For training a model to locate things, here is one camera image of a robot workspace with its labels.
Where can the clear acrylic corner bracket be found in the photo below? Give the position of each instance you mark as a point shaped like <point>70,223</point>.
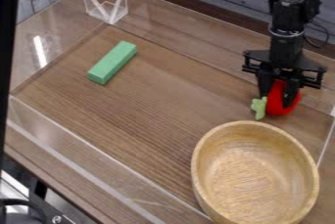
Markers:
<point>106,11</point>

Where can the wooden bowl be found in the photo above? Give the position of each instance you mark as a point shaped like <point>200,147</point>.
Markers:
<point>253,174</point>

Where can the black metal table frame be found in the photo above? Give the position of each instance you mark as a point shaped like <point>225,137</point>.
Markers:
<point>20,185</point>

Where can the red plush strawberry toy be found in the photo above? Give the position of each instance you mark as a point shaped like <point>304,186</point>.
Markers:
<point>271,104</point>

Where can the green rectangular block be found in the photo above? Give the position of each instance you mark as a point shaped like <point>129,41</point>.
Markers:
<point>113,61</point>

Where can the clear acrylic tray enclosure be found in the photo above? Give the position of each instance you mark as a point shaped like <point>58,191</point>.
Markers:
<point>111,144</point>

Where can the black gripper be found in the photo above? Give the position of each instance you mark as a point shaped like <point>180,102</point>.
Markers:
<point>299,72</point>

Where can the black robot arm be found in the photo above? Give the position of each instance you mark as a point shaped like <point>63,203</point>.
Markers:
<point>291,15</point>

